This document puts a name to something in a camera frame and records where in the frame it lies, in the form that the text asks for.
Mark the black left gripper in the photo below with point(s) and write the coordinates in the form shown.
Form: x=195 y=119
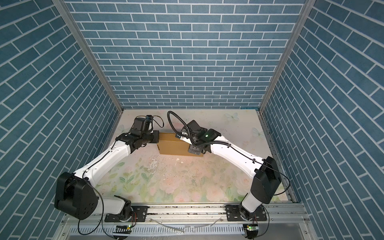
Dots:
x=156 y=134

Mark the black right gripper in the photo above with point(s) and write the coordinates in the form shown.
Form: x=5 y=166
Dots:
x=193 y=149

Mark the brown cardboard paper box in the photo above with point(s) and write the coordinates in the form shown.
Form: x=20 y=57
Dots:
x=169 y=144

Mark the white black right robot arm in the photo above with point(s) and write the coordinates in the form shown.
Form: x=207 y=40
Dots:
x=264 y=173

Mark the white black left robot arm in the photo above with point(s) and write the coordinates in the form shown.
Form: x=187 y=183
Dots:
x=76 y=193

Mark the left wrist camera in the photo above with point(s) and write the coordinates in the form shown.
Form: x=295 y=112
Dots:
x=149 y=122

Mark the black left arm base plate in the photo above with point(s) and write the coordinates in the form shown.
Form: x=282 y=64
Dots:
x=136 y=214

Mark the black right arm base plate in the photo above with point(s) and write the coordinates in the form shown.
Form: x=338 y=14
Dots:
x=236 y=213

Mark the aluminium front rail frame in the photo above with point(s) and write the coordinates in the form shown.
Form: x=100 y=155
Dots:
x=285 y=221

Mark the aluminium left corner post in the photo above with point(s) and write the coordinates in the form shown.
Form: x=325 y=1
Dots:
x=80 y=39

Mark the aluminium corner post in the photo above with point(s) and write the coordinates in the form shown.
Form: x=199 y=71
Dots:
x=304 y=14
x=80 y=39

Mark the aluminium right corner post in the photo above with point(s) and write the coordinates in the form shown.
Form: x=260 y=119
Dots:
x=304 y=14

